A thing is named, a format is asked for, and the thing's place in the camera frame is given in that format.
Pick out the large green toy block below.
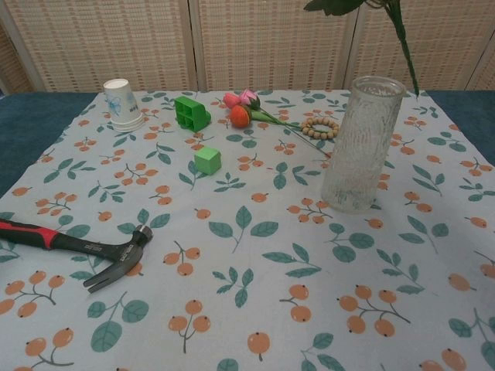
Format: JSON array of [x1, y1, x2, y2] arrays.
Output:
[[174, 96, 213, 131]]

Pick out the bamboo folding screen panel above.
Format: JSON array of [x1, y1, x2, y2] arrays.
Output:
[[479, 46, 495, 92], [347, 0, 495, 93], [189, 0, 357, 94], [0, 0, 196, 94], [0, 22, 28, 94]]

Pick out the red black claw hammer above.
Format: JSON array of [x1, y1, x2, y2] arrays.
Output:
[[0, 218, 152, 294]]

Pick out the pink rose bouquet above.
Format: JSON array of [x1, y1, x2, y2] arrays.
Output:
[[303, 0, 421, 97]]

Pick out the wooden bead bracelet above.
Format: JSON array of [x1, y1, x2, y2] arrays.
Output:
[[300, 117, 340, 141]]

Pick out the small green cube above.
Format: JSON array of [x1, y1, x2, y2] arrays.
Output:
[[194, 147, 222, 175]]

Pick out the white paper cup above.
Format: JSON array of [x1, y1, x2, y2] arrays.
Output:
[[103, 78, 143, 134]]

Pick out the pink orange tulip stems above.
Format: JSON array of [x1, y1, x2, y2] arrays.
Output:
[[223, 88, 330, 156]]

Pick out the floral printed tablecloth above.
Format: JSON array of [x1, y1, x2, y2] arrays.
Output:
[[0, 89, 495, 371]]

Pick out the transparent glass vase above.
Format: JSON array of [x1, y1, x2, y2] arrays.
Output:
[[321, 76, 407, 215]]

